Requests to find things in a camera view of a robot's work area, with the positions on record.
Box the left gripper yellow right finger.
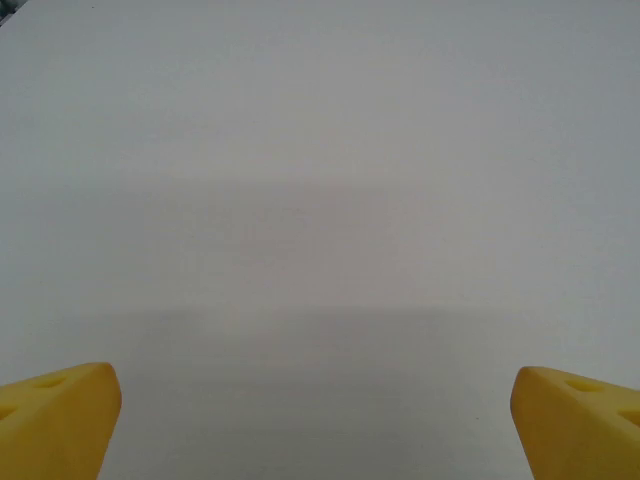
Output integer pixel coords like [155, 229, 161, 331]
[510, 365, 640, 480]

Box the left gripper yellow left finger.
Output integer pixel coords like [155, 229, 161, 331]
[0, 362, 123, 480]

